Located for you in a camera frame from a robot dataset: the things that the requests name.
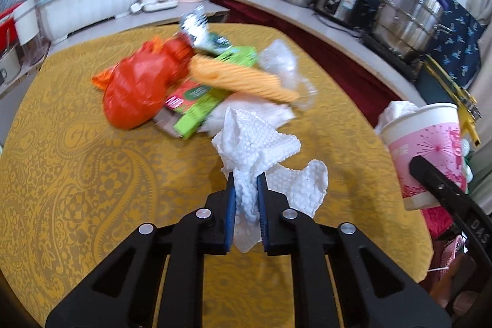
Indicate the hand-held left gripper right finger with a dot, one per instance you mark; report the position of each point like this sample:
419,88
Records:
262,212

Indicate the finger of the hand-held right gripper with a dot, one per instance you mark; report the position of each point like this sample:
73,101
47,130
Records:
434,182

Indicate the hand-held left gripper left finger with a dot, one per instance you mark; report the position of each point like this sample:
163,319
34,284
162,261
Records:
230,212

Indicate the pink bin with white liner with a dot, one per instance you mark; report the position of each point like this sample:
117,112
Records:
426,143

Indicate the white paper towel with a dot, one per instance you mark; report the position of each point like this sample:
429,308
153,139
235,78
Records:
253,143

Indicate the green and red carton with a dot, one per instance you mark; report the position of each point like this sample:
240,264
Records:
196,109

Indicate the red plastic bag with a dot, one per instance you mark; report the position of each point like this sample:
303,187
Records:
138,86

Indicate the pink slipper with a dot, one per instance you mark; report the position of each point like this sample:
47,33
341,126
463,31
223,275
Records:
453,255

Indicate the white light bulb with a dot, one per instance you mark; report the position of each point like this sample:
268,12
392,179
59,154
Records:
466,146

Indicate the white tissue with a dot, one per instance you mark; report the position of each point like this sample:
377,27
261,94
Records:
278,114

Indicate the brown cardboard piece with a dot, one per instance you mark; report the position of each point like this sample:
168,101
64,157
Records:
165,122

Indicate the yellow ribbed cloth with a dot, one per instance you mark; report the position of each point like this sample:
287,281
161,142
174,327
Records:
238,78

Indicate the yellow patterned tablecloth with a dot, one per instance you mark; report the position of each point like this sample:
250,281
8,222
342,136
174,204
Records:
96,178

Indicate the black induction cooker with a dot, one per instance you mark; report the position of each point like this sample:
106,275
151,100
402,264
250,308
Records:
388,51

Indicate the clear plastic bag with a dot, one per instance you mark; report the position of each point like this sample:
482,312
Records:
280,63

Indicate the green packet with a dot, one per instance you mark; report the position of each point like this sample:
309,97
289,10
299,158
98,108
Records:
240,55

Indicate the red cloth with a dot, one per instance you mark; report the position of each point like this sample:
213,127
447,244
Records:
326,59

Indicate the large steel steamer pot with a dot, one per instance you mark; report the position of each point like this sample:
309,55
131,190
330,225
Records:
407,20

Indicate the white wooden shelf board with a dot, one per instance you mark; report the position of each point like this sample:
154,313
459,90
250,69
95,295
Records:
346,39

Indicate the orange snack wrapper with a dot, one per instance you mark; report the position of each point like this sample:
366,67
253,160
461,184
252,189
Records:
100,79

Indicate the silver foil wrapper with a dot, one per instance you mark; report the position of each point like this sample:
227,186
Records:
196,26

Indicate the white enamel mug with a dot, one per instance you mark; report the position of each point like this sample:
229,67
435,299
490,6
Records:
9,64

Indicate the white canister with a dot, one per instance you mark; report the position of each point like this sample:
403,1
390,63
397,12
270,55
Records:
27,22

